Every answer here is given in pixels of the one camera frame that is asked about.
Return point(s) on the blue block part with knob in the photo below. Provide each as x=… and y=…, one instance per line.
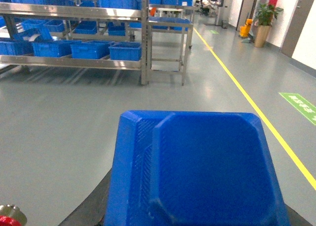
x=174, y=168

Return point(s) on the stainless steel shelf rack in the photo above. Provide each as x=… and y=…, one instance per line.
x=41, y=32

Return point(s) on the blue bin front right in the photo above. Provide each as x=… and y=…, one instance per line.
x=126, y=51

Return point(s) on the blue bin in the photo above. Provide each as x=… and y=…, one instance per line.
x=95, y=49
x=126, y=51

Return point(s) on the stainless steel side table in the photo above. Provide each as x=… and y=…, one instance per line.
x=169, y=42

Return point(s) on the blue bin front left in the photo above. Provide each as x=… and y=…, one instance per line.
x=95, y=49

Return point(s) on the seated person white shirt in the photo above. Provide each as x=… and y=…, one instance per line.
x=207, y=8

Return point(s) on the yellow mop bucket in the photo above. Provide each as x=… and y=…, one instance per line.
x=244, y=30

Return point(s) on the potted plant in tan pot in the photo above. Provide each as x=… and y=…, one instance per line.
x=265, y=15

